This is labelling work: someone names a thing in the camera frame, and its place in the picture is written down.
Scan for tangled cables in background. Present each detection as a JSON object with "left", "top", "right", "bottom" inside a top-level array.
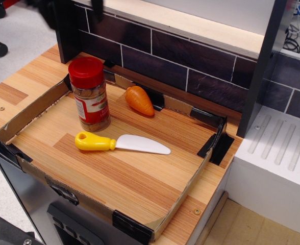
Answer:
[{"left": 284, "top": 0, "right": 300, "bottom": 54}]

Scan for orange toy carrot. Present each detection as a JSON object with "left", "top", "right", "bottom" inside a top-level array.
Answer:
[{"left": 125, "top": 86, "right": 155, "bottom": 116}]

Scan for red-capped spice bottle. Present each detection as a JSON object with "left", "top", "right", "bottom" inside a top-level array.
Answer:
[{"left": 68, "top": 57, "right": 110, "bottom": 132}]

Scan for yellow-handled toy knife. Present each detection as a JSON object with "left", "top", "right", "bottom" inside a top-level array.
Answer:
[{"left": 74, "top": 131, "right": 171, "bottom": 155}]

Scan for black oven control panel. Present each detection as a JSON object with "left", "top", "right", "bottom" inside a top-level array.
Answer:
[{"left": 47, "top": 203, "right": 118, "bottom": 244}]

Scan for dark grey upright post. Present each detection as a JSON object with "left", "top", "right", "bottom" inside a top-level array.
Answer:
[
  {"left": 52, "top": 1, "right": 81, "bottom": 64},
  {"left": 237, "top": 1, "right": 287, "bottom": 138}
]

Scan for dark grey upright post left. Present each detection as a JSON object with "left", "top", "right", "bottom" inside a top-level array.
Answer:
[{"left": 52, "top": 1, "right": 81, "bottom": 64}]

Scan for dark grey upright post right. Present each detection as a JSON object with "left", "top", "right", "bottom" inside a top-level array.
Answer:
[{"left": 237, "top": 1, "right": 287, "bottom": 138}]

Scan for cardboard fence with black tape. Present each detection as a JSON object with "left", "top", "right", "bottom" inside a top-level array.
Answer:
[{"left": 0, "top": 60, "right": 235, "bottom": 242}]

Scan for white toy sink drainboard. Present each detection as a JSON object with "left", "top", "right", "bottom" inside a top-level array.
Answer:
[{"left": 226, "top": 107, "right": 300, "bottom": 233}]

